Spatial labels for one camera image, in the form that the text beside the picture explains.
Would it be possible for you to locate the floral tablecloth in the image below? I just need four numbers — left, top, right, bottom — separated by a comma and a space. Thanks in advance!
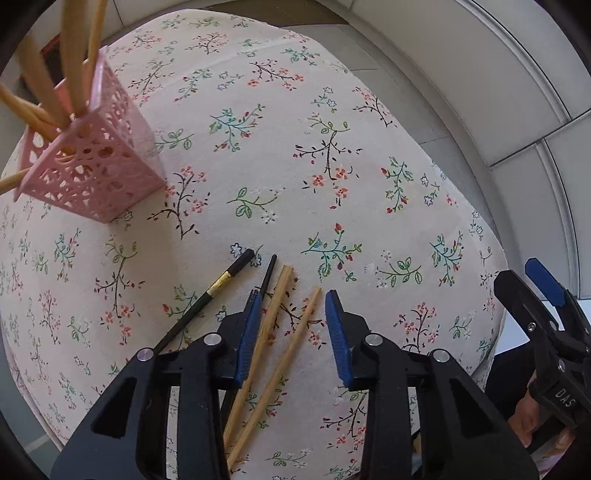
0, 9, 509, 480

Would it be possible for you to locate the person's dark trouser leg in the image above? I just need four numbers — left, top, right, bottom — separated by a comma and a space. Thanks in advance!
485, 342, 536, 416

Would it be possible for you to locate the person's right hand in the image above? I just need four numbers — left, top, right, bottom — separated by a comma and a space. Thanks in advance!
508, 375, 591, 464

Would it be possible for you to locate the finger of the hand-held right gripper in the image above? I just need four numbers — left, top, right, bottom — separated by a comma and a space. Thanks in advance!
493, 270, 574, 370
525, 257, 591, 352

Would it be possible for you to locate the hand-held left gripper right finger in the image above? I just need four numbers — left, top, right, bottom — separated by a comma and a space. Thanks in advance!
324, 289, 539, 480

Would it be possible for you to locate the group of bamboo chopsticks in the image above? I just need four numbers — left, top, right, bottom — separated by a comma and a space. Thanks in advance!
0, 0, 110, 195

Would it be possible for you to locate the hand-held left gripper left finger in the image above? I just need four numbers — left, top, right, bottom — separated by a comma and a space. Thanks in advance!
51, 290, 264, 480

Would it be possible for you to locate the pink perforated utensil holder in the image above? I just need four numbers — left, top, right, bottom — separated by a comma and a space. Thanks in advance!
13, 46, 167, 224

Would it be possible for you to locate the plain bamboo chopstick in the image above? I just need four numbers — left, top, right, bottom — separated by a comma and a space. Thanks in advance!
223, 265, 296, 449
226, 286, 322, 470

